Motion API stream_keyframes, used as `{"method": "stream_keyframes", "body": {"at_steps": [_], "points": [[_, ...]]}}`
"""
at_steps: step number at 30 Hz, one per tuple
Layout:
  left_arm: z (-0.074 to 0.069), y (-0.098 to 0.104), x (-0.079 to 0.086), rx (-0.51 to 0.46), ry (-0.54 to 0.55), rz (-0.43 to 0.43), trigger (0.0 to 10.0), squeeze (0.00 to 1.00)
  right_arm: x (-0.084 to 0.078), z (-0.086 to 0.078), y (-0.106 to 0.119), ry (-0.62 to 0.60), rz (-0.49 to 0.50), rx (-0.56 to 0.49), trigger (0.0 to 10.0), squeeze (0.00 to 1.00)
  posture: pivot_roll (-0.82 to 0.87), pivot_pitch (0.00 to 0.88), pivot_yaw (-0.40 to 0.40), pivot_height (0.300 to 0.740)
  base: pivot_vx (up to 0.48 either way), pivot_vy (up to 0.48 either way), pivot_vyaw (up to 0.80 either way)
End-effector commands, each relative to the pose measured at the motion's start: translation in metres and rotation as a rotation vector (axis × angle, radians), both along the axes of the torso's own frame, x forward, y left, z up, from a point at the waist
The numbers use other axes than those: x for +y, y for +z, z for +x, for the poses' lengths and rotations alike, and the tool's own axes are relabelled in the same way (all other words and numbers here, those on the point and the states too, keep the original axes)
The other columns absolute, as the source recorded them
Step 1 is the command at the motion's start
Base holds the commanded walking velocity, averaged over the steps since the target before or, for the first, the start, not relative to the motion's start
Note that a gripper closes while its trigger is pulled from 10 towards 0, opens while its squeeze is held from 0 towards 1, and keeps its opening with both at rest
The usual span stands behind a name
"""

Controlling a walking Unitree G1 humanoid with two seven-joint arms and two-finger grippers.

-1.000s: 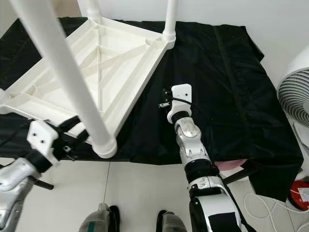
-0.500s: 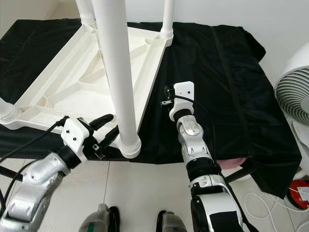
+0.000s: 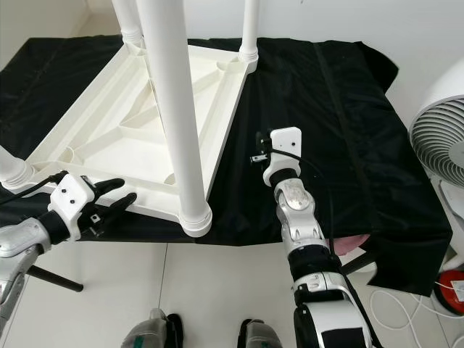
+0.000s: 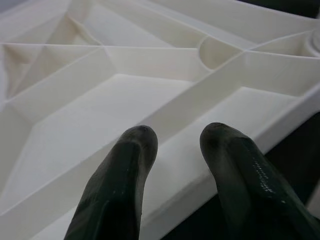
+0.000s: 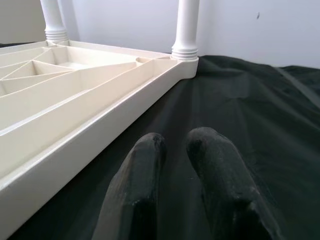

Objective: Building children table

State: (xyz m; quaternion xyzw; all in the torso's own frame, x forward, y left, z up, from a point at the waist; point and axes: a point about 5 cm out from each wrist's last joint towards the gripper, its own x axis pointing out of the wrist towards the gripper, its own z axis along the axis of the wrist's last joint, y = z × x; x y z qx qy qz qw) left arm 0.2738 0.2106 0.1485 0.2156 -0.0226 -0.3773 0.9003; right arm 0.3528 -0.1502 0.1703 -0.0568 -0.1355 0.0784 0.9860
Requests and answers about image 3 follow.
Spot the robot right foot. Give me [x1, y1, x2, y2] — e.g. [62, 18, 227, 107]
[238, 319, 294, 348]

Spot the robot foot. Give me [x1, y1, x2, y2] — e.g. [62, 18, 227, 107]
[238, 319, 294, 348]
[122, 308, 182, 348]

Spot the black tablecloth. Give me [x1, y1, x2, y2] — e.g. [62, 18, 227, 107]
[0, 36, 454, 294]

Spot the white floor cable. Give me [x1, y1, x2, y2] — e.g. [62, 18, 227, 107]
[370, 286, 450, 331]

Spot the pink cushion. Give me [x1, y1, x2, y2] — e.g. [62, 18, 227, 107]
[337, 236, 370, 254]

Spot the white plastic children table top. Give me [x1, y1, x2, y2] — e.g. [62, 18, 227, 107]
[14, 36, 258, 239]

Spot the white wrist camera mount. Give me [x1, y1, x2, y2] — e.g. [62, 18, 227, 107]
[263, 127, 304, 188]
[47, 173, 99, 241]

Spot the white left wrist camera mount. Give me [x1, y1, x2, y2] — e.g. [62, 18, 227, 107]
[47, 173, 99, 241]

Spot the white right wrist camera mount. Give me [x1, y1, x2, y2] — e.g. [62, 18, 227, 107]
[263, 127, 304, 188]

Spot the white round fan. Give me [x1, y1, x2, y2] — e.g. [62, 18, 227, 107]
[410, 76, 464, 262]

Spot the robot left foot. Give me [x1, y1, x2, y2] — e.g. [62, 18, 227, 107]
[122, 308, 182, 348]

